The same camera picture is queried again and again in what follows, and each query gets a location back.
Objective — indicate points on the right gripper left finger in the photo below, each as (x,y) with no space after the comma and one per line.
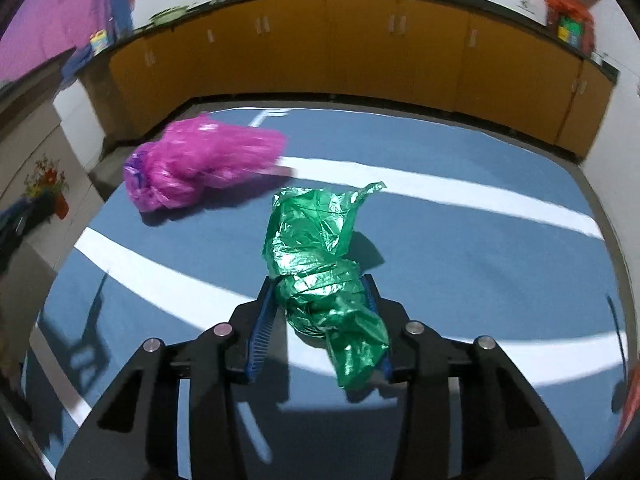
(131,432)

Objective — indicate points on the green plastic bag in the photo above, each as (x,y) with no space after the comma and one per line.
(319,288)

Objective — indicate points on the red plastic trash basket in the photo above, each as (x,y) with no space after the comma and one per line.
(632,402)

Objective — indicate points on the lower wooden kitchen cabinets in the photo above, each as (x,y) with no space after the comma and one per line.
(469,58)

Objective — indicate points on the blue white striped tablecloth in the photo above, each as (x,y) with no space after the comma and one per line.
(471,234)

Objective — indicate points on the magenta plastic bag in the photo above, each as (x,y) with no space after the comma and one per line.
(196,155)

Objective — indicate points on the white tiled counter with flowers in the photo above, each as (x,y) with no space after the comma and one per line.
(37,157)

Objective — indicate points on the red bag with boxes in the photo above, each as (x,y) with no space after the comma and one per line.
(572,23)

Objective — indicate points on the green basin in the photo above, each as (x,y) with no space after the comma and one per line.
(168,15)

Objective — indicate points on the purple hanging sheet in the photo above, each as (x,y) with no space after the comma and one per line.
(43,29)

